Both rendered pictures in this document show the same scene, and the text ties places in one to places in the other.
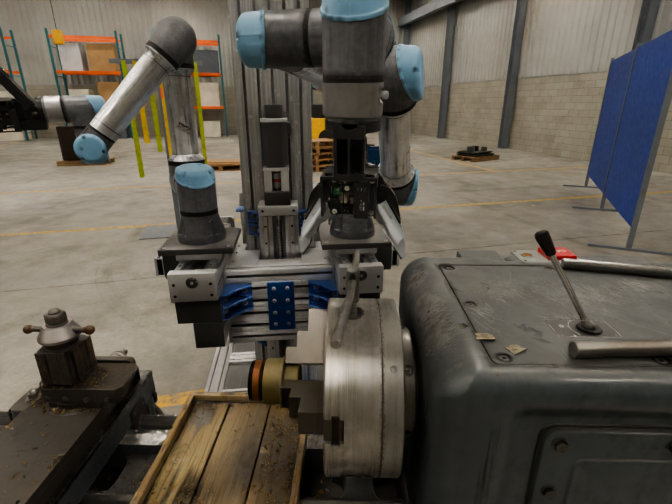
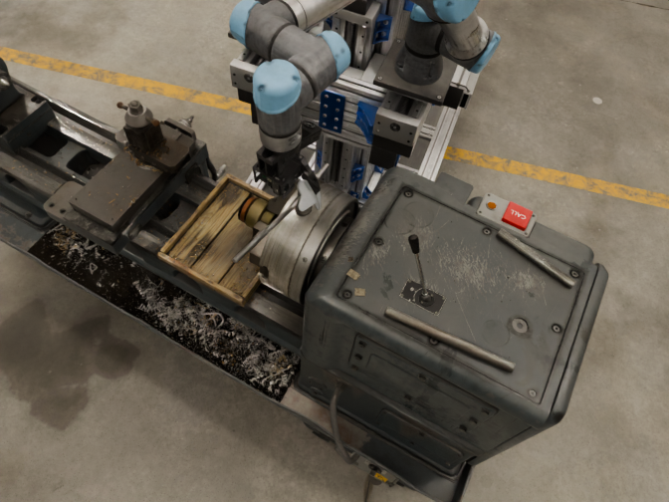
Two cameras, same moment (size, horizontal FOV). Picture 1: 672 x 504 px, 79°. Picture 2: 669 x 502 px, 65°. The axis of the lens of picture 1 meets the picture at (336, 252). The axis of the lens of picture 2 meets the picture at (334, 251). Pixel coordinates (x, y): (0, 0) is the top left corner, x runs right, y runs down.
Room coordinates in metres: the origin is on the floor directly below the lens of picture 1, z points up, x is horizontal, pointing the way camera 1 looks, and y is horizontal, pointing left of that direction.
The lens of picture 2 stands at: (-0.02, -0.36, 2.28)
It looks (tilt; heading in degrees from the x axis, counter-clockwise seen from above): 59 degrees down; 20
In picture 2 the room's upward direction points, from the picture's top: 8 degrees clockwise
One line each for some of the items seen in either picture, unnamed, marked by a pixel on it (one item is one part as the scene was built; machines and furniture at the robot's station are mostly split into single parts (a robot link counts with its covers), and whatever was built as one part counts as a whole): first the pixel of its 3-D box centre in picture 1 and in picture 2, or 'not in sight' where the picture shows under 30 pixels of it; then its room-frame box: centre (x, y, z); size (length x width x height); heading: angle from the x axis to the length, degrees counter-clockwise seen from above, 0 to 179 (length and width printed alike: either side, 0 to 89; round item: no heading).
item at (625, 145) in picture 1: (618, 132); not in sight; (6.23, -4.16, 1.18); 4.12 x 0.80 x 2.35; 156
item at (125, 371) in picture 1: (85, 385); (155, 150); (0.73, 0.55, 0.99); 0.20 x 0.10 x 0.05; 88
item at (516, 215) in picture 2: (556, 255); (516, 216); (0.85, -0.49, 1.26); 0.06 x 0.06 x 0.02; 88
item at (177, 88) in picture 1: (181, 115); not in sight; (1.39, 0.50, 1.54); 0.15 x 0.12 x 0.55; 28
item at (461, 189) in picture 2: (480, 261); (450, 192); (0.85, -0.32, 1.24); 0.09 x 0.08 x 0.03; 88
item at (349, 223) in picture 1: (352, 218); (421, 55); (1.32, -0.06, 1.21); 0.15 x 0.15 x 0.10
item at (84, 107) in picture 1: (85, 110); not in sight; (1.26, 0.73, 1.56); 0.11 x 0.08 x 0.09; 118
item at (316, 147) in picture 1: (311, 155); not in sight; (10.37, 0.61, 0.36); 1.26 x 0.86 x 0.73; 116
